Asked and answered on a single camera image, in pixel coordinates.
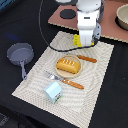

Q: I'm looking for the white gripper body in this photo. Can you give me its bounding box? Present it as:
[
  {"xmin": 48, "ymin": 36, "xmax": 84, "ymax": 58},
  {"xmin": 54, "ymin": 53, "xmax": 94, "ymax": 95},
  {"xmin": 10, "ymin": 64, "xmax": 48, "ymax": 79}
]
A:
[{"xmin": 77, "ymin": 10, "xmax": 101, "ymax": 47}]

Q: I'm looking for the yellow toy cheese wedge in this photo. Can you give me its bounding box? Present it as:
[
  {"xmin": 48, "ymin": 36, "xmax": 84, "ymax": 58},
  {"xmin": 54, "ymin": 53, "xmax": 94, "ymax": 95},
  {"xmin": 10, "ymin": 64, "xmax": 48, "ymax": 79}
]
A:
[{"xmin": 73, "ymin": 34, "xmax": 82, "ymax": 47}]

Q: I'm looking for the orange toy bread loaf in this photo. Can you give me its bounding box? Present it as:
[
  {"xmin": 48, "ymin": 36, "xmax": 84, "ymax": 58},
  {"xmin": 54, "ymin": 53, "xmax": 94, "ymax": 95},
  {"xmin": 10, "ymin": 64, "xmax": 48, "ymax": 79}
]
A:
[{"xmin": 56, "ymin": 58, "xmax": 80, "ymax": 74}]

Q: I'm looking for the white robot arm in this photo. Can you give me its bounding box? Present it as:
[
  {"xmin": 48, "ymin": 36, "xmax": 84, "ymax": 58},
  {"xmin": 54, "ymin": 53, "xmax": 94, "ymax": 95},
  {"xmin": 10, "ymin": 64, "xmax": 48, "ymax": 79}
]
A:
[{"xmin": 76, "ymin": 0, "xmax": 101, "ymax": 47}]

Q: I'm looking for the pink toy stove board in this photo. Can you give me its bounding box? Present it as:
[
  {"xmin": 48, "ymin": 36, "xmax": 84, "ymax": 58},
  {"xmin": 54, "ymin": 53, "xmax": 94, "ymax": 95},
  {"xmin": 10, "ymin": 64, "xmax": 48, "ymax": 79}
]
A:
[{"xmin": 48, "ymin": 0, "xmax": 128, "ymax": 43}]

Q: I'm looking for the black round burner front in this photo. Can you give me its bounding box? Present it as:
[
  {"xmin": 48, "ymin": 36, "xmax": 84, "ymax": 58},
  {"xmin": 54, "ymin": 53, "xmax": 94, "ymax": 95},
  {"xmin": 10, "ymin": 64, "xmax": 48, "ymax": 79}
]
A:
[{"xmin": 60, "ymin": 9, "xmax": 76, "ymax": 19}]

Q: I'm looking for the beige bowl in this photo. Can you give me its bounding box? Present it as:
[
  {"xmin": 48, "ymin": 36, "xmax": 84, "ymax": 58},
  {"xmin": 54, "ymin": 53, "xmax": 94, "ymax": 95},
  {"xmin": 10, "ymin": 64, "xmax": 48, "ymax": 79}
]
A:
[{"xmin": 116, "ymin": 4, "xmax": 128, "ymax": 30}]

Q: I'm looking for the round wooden plate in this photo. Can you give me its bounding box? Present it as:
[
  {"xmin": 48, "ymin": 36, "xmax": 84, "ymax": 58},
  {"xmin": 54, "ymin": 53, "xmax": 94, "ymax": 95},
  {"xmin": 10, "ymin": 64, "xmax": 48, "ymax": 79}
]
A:
[{"xmin": 55, "ymin": 55, "xmax": 82, "ymax": 78}]

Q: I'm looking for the beige striped placemat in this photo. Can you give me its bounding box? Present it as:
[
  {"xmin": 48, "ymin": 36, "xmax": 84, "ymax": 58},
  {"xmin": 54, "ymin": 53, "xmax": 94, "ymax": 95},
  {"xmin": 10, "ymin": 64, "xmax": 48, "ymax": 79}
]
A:
[{"xmin": 11, "ymin": 30, "xmax": 115, "ymax": 128}]

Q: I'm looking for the light blue milk carton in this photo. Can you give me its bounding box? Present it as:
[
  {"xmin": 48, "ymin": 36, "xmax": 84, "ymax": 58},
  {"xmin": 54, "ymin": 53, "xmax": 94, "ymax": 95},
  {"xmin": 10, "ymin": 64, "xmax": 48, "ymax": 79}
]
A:
[{"xmin": 43, "ymin": 82, "xmax": 62, "ymax": 103}]

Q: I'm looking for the grey toy frying pan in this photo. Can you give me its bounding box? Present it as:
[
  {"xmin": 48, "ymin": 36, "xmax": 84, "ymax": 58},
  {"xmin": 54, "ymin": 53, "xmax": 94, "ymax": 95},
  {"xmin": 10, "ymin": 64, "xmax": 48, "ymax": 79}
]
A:
[{"xmin": 7, "ymin": 43, "xmax": 34, "ymax": 80}]

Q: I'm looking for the toy knife wooden handle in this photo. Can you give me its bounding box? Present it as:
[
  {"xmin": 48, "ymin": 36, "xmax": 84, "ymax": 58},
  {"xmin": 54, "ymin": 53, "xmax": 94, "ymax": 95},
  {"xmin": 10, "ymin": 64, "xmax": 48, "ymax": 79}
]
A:
[{"xmin": 77, "ymin": 55, "xmax": 97, "ymax": 63}]

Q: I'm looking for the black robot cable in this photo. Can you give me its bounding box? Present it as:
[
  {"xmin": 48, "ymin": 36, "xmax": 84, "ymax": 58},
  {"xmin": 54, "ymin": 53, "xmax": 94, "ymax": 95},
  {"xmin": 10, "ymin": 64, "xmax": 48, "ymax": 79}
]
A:
[{"xmin": 38, "ymin": 0, "xmax": 88, "ymax": 53}]

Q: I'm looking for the toy fork wooden handle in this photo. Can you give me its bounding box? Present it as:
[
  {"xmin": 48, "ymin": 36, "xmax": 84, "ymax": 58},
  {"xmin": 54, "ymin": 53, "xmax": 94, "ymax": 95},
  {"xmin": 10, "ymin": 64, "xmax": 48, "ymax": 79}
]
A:
[{"xmin": 43, "ymin": 71, "xmax": 84, "ymax": 89}]

